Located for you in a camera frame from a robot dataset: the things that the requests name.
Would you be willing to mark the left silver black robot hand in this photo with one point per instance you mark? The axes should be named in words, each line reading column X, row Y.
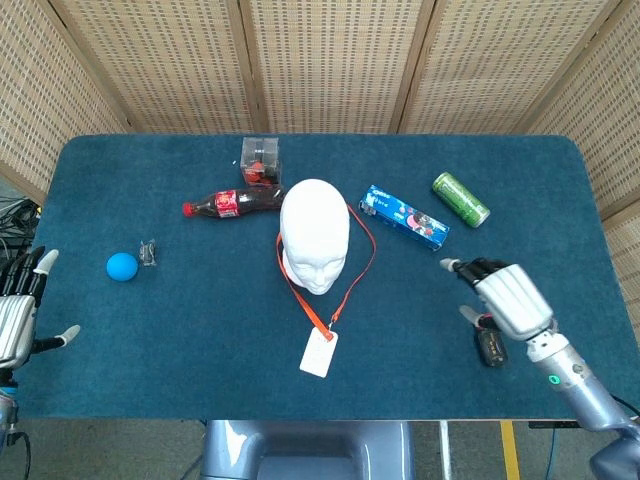
column 15, row 320

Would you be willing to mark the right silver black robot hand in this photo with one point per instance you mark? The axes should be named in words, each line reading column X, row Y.
column 515, row 300

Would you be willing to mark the white badge card holder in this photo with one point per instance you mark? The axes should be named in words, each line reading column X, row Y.
column 318, row 352

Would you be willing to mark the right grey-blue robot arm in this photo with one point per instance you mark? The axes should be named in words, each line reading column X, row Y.
column 575, row 380

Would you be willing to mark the small black bottle red cap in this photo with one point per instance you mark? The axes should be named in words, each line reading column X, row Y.
column 492, row 350

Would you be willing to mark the green drink can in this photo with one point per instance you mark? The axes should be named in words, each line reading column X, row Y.
column 460, row 199

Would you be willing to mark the blue ball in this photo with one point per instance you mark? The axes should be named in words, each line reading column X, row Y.
column 122, row 266

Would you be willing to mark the black box under table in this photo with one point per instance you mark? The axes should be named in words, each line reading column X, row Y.
column 557, row 424

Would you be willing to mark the blue toothpaste box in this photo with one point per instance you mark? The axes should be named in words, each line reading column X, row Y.
column 405, row 218

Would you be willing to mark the dark blue carpet mat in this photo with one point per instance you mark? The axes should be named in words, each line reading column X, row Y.
column 150, row 350

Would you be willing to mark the small metal clip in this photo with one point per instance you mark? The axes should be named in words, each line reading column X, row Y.
column 148, row 252

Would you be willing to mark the white table leg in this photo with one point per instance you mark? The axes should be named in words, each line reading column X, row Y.
column 446, row 450

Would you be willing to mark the white foam mannequin head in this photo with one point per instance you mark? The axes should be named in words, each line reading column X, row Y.
column 314, row 225

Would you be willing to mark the grey-blue robot torso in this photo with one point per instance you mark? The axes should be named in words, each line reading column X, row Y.
column 310, row 450

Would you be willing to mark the cola bottle red cap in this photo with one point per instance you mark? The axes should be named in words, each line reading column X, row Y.
column 250, row 201

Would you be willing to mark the clear plastic box red contents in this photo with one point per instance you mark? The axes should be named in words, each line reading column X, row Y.
column 260, row 160

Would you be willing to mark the woven bamboo folding screen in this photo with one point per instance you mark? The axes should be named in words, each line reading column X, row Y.
column 330, row 65

